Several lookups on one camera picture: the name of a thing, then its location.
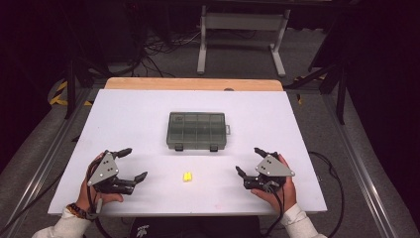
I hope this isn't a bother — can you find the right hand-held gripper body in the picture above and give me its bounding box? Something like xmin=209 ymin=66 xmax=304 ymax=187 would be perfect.
xmin=243 ymin=154 xmax=296 ymax=193

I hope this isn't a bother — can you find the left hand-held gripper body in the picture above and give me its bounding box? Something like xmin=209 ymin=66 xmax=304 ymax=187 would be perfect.
xmin=86 ymin=150 xmax=137 ymax=196

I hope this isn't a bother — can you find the grey transparent compartment box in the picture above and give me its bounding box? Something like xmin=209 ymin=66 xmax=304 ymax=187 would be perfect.
xmin=165 ymin=111 xmax=232 ymax=153

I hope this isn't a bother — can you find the person's right hand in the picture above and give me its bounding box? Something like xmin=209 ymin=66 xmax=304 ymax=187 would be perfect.
xmin=251 ymin=154 xmax=298 ymax=214

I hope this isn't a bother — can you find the person's left hand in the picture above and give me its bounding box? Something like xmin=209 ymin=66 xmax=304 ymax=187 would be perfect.
xmin=75 ymin=151 xmax=125 ymax=213

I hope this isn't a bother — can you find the person's black clothing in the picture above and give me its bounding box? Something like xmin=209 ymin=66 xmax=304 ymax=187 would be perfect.
xmin=128 ymin=214 xmax=263 ymax=238

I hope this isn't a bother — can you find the black metal stand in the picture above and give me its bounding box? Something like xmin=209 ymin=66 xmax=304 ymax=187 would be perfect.
xmin=62 ymin=0 xmax=112 ymax=121
xmin=282 ymin=60 xmax=352 ymax=126

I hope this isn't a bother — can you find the yellow and black floor tape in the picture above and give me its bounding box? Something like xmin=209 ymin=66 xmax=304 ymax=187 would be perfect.
xmin=49 ymin=80 xmax=94 ymax=108

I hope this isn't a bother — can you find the wooden table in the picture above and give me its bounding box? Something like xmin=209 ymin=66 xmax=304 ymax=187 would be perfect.
xmin=104 ymin=76 xmax=284 ymax=92

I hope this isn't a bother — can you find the dark curtain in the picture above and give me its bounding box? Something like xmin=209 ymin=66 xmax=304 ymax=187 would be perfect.
xmin=345 ymin=0 xmax=420 ymax=229
xmin=0 ymin=0 xmax=68 ymax=173

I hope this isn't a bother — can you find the white metal stand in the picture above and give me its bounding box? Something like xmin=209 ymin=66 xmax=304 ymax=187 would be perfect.
xmin=196 ymin=4 xmax=292 ymax=78

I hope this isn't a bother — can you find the grey wrist strap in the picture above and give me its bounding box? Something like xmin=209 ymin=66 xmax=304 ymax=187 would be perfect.
xmin=86 ymin=197 xmax=104 ymax=221

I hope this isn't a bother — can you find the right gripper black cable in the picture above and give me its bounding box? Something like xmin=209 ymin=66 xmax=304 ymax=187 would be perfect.
xmin=261 ymin=180 xmax=287 ymax=238

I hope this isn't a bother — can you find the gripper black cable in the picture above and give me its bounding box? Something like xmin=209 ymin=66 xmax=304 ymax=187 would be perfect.
xmin=85 ymin=162 xmax=114 ymax=238
xmin=261 ymin=180 xmax=287 ymax=238

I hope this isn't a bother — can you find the beaded bracelet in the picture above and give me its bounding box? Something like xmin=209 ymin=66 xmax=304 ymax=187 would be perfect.
xmin=65 ymin=202 xmax=89 ymax=219

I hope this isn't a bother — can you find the aluminium floor rail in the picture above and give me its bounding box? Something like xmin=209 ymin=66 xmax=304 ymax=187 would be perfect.
xmin=320 ymin=93 xmax=401 ymax=238
xmin=0 ymin=86 xmax=97 ymax=238

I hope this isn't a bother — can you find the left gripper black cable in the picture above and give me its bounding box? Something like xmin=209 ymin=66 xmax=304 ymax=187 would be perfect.
xmin=85 ymin=162 xmax=114 ymax=238

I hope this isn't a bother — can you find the black floor cable loop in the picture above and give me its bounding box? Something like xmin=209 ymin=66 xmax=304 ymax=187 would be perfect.
xmin=307 ymin=150 xmax=345 ymax=238

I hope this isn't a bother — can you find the bundle of black floor cables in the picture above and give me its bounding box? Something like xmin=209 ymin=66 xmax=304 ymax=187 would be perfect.
xmin=140 ymin=28 xmax=203 ymax=79

